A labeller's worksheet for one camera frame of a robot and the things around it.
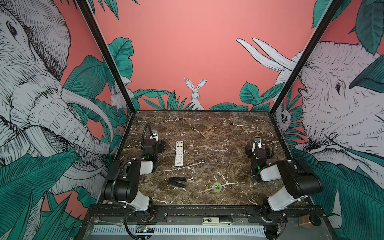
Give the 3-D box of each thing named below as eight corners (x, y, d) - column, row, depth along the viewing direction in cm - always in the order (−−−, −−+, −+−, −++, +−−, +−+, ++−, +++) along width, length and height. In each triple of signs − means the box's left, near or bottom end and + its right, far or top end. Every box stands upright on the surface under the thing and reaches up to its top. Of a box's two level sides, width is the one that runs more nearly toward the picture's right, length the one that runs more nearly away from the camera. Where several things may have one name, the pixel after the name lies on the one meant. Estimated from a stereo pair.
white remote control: (175, 166, 93) (174, 164, 91) (175, 143, 104) (175, 141, 102) (183, 166, 93) (183, 164, 91) (183, 142, 104) (183, 140, 102)
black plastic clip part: (167, 187, 84) (167, 186, 83) (169, 177, 88) (168, 176, 86) (186, 187, 85) (186, 186, 83) (186, 178, 88) (186, 176, 87)
